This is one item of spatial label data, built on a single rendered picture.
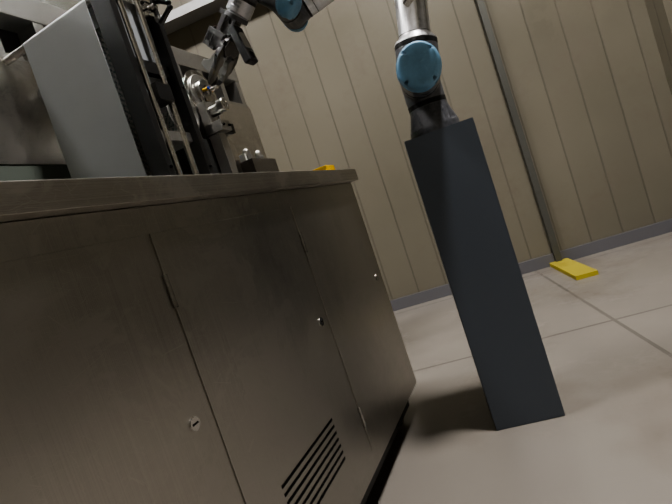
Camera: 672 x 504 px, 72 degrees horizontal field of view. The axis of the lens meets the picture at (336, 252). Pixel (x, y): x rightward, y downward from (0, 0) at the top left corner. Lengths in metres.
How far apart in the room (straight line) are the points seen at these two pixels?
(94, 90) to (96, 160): 0.17
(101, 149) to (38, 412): 0.83
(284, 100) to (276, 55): 0.32
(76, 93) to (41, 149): 0.22
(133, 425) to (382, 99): 3.01
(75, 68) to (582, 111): 2.99
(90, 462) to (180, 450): 0.14
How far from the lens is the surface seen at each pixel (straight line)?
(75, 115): 1.39
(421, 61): 1.32
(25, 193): 0.65
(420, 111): 1.45
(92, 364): 0.67
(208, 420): 0.80
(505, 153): 3.43
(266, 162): 1.65
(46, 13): 1.81
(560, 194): 3.50
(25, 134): 1.52
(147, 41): 1.27
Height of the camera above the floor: 0.74
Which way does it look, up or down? 3 degrees down
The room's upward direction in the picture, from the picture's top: 18 degrees counter-clockwise
